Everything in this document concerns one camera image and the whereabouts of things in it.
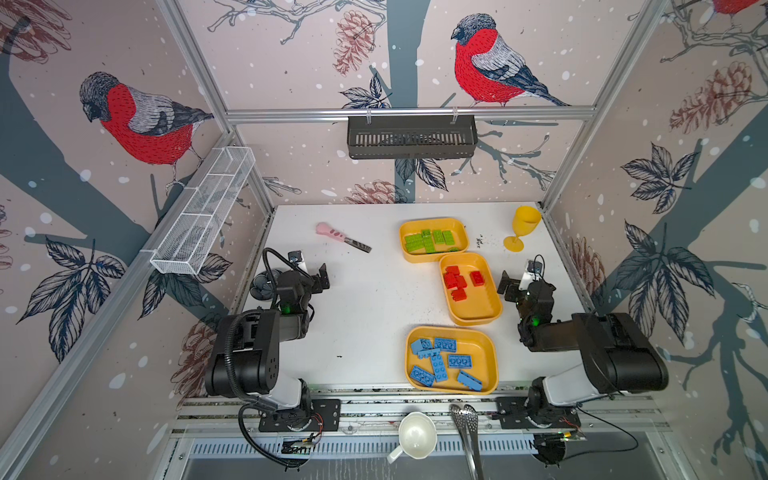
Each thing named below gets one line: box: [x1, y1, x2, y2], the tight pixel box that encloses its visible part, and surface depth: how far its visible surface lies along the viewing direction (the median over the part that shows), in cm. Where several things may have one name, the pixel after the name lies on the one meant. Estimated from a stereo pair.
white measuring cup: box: [387, 411, 438, 464], surface depth 71 cm
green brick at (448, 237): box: [442, 230, 455, 246], surface depth 113 cm
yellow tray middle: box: [439, 253, 503, 326], surface depth 99 cm
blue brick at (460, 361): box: [448, 354, 472, 369], surface depth 83 cm
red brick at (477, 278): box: [469, 271, 485, 287], surface depth 99 cm
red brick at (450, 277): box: [443, 269, 461, 289], surface depth 100 cm
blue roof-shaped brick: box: [411, 339, 432, 355], surface depth 84 cm
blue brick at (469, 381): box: [458, 370, 483, 392], surface depth 79 cm
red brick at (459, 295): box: [451, 289, 467, 301], surface depth 98 cm
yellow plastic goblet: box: [503, 205, 542, 253], surface depth 102 cm
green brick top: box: [423, 236, 435, 253], surface depth 112 cm
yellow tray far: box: [399, 218, 468, 263], surface depth 113 cm
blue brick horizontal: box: [410, 365, 435, 387], surface depth 81 cm
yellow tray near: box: [405, 326, 499, 395], surface depth 83 cm
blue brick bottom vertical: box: [418, 348, 441, 359], surface depth 83 cm
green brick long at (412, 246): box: [406, 241, 425, 253], surface depth 109 cm
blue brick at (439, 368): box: [432, 355, 448, 382], surface depth 81 cm
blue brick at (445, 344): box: [434, 337, 457, 353], surface depth 86 cm
